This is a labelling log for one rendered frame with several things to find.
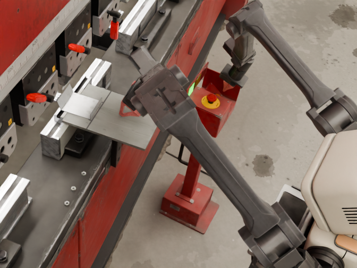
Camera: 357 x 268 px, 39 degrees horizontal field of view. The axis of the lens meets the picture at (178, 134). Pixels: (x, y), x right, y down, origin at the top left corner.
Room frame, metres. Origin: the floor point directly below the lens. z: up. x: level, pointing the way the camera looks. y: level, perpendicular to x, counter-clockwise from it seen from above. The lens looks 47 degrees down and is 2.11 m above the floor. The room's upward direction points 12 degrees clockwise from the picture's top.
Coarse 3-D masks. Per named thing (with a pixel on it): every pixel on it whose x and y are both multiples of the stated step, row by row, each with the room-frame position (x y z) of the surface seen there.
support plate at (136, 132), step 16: (96, 96) 1.13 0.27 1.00; (112, 96) 1.14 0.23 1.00; (96, 112) 1.06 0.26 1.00; (112, 112) 1.07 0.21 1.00; (80, 128) 0.99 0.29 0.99; (96, 128) 1.00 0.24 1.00; (112, 128) 1.01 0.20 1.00; (128, 128) 1.02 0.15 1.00; (144, 128) 1.04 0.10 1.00; (128, 144) 0.97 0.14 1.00; (144, 144) 0.97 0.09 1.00
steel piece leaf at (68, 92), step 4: (68, 88) 1.11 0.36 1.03; (64, 92) 1.09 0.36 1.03; (68, 92) 1.10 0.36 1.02; (72, 92) 1.12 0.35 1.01; (60, 96) 1.06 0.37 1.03; (64, 96) 1.08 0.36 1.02; (68, 96) 1.09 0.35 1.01; (60, 100) 1.05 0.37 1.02; (64, 100) 1.07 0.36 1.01; (60, 104) 1.05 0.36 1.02; (64, 104) 1.06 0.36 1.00; (60, 108) 1.04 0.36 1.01
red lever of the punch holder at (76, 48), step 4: (72, 44) 0.97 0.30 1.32; (76, 44) 1.00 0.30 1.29; (72, 48) 0.96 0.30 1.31; (76, 48) 0.96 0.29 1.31; (80, 48) 0.98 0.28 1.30; (84, 48) 1.02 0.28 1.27; (88, 48) 1.03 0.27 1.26; (80, 52) 0.99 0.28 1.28; (84, 52) 1.02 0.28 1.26; (88, 52) 1.02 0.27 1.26
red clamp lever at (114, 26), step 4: (108, 12) 1.23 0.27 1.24; (112, 12) 1.23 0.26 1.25; (116, 12) 1.23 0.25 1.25; (116, 16) 1.22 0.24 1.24; (120, 16) 1.23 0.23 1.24; (112, 20) 1.23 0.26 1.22; (116, 20) 1.23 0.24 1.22; (112, 24) 1.23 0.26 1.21; (116, 24) 1.23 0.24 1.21; (112, 28) 1.23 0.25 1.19; (116, 28) 1.23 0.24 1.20; (112, 32) 1.23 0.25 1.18; (116, 32) 1.23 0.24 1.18; (112, 36) 1.23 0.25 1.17; (116, 36) 1.23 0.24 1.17
